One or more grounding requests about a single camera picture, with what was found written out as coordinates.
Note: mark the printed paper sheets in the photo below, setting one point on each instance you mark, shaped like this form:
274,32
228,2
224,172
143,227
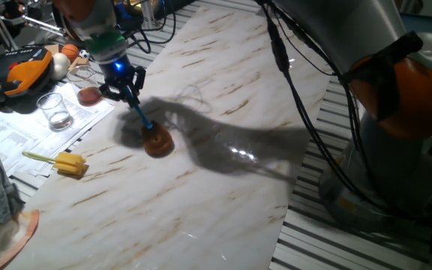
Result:
13,138

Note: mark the small orange basketball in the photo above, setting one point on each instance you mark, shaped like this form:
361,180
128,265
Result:
70,52

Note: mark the glass beaker brown liquid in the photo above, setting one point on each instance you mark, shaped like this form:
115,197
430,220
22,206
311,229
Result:
86,96

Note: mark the marble pattern sheet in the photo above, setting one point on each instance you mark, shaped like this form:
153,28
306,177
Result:
163,206

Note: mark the operator left hand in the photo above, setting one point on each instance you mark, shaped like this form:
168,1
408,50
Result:
13,11

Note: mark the empty clear glass cup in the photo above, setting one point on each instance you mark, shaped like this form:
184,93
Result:
54,112

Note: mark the blue cloth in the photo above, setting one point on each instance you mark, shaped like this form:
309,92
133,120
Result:
133,22

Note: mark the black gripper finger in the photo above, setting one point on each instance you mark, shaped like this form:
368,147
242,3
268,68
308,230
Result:
113,93
139,78

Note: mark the orange black teach pendant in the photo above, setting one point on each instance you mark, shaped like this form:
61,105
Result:
28,71

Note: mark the small soccer ball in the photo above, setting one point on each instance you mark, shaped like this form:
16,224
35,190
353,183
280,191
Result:
84,54

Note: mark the white ball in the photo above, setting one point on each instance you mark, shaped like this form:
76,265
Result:
60,65

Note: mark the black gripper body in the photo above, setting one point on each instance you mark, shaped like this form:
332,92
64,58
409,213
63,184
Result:
116,73

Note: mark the silver orange robot arm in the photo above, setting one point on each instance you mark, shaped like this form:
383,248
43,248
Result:
407,105

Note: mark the blue box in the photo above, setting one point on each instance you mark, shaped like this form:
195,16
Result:
426,24

